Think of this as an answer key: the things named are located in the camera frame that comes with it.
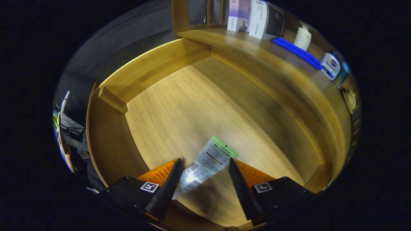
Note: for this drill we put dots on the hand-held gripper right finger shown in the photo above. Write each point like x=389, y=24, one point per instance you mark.
x=245, y=192

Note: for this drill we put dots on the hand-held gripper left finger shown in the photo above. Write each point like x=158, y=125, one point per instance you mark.
x=165, y=192

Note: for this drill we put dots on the white squeeze tube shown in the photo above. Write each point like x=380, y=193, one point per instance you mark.
x=208, y=160

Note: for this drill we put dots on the wooden drawer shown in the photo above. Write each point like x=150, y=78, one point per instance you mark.
x=192, y=112

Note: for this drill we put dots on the wooden cabinet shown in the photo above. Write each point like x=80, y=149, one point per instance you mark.
x=180, y=16

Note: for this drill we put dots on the ceramic lidded teacup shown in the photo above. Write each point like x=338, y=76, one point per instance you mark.
x=350, y=101

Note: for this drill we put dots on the blue folded cloth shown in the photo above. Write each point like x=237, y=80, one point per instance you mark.
x=298, y=53

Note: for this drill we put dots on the teal bottle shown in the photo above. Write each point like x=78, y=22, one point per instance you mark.
x=341, y=75

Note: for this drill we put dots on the white bottle with blue cap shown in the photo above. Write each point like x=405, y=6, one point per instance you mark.
x=330, y=65

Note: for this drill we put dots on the white pump bottle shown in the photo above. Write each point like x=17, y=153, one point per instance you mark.
x=302, y=38

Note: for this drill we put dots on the white and black book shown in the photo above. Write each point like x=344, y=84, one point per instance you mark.
x=260, y=19

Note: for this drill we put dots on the purple book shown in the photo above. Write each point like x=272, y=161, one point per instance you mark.
x=237, y=16

